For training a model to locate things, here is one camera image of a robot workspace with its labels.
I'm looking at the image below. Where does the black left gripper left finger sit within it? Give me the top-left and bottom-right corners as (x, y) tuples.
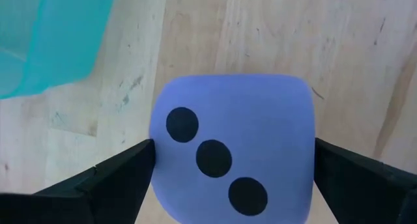
(0, 138), (156, 224)

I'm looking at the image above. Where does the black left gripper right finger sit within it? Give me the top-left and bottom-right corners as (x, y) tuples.
(314, 137), (417, 224)

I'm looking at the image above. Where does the purple foam die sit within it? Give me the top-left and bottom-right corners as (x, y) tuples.
(149, 74), (316, 224)

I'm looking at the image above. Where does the teal translucent plastic bin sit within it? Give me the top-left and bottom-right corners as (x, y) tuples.
(0, 0), (117, 100)

